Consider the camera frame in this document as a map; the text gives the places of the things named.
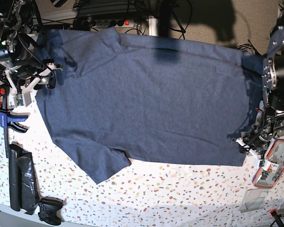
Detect blue grey T-shirt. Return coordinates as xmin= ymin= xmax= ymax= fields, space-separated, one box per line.
xmin=35 ymin=28 xmax=263 ymax=183

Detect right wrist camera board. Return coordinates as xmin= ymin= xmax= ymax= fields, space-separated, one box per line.
xmin=13 ymin=95 xmax=24 ymax=107

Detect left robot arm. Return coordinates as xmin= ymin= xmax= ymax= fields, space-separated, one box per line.
xmin=235 ymin=1 xmax=284 ymax=168

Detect clear plastic container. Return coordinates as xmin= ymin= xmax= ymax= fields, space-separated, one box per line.
xmin=240 ymin=189 xmax=269 ymax=213

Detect black game controller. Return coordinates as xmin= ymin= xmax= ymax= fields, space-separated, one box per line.
xmin=38 ymin=198 xmax=63 ymax=226

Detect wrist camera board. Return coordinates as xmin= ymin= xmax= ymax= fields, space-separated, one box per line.
xmin=259 ymin=159 xmax=271 ymax=171
xmin=13 ymin=95 xmax=24 ymax=107

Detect white power strip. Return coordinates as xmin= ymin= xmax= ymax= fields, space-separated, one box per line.
xmin=74 ymin=19 xmax=135 ymax=28

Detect black cable bundle floor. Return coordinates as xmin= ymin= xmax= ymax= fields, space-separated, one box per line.
xmin=231 ymin=39 xmax=264 ymax=60

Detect white table leg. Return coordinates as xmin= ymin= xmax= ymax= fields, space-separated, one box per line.
xmin=148 ymin=17 xmax=159 ymax=37

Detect red black tool corner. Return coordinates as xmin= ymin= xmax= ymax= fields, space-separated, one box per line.
xmin=269 ymin=209 xmax=284 ymax=227

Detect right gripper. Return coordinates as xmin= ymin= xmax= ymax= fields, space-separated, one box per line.
xmin=4 ymin=59 xmax=63 ymax=106

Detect black plastic bag roll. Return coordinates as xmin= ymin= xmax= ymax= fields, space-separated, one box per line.
xmin=9 ymin=144 xmax=40 ymax=215

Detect blue black bar clamp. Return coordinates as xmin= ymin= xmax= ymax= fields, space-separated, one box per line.
xmin=0 ymin=84 xmax=28 ymax=158

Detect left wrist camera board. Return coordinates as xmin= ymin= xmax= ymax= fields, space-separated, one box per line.
xmin=259 ymin=159 xmax=271 ymax=171

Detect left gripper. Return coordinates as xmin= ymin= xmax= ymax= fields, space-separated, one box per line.
xmin=231 ymin=122 xmax=284 ymax=169

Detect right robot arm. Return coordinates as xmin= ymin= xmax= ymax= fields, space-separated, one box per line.
xmin=0 ymin=0 xmax=62 ymax=106

